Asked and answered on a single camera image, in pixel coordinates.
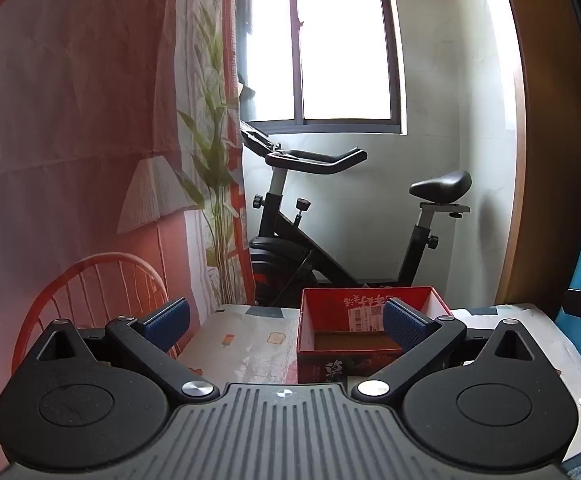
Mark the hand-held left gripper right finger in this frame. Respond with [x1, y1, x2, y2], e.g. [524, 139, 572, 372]
[353, 297, 554, 405]

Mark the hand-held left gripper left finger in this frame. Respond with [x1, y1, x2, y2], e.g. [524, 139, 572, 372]
[15, 297, 220, 404]

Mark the red cardboard box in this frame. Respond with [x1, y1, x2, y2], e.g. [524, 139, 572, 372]
[297, 286, 454, 386]

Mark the black exercise bike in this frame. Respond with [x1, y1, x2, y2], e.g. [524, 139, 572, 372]
[240, 120, 472, 307]

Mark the brown wooden panel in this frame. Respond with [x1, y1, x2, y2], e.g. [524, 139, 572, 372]
[493, 0, 581, 311]

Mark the window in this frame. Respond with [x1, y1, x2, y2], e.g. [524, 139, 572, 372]
[235, 0, 407, 136]

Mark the pink printed wall cloth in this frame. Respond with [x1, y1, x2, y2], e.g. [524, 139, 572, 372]
[0, 0, 251, 411]

